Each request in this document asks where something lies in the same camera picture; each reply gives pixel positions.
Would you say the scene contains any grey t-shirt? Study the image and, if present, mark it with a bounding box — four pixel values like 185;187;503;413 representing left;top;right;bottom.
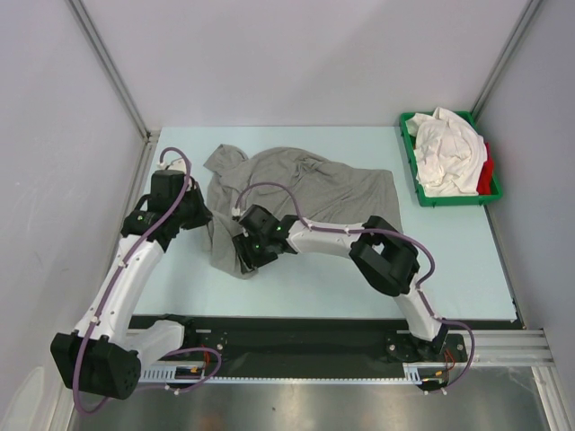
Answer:
204;145;403;279

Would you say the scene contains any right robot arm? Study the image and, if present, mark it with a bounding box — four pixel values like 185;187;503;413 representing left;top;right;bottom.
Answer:
233;206;448;360

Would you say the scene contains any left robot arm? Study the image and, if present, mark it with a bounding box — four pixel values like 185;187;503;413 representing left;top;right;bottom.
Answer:
50;170;211;400

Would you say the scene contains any white t-shirt in bin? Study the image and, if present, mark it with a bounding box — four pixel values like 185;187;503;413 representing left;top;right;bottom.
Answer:
406;107;487;198

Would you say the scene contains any red t-shirt in bin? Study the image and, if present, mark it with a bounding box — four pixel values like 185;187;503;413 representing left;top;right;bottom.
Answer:
476;142;495;196

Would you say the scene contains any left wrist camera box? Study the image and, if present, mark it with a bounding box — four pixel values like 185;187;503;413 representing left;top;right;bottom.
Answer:
150;169;187;201

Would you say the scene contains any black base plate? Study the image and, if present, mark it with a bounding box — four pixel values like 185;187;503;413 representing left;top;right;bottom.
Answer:
92;315;471;378

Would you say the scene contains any white cable duct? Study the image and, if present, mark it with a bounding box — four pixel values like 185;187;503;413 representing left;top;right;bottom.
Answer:
138;362;447;392

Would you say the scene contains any left aluminium corner post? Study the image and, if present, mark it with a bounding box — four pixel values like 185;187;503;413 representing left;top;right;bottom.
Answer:
66;0;150;141

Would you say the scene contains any aluminium corner post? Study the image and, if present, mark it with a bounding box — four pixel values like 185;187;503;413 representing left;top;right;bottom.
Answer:
471;0;546;121
66;0;150;141

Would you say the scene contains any aluminium front rail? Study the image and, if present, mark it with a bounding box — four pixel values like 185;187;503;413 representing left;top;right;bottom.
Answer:
473;330;554;367

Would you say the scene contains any right aluminium corner post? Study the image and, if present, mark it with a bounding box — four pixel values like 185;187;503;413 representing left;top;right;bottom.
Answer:
471;0;546;121

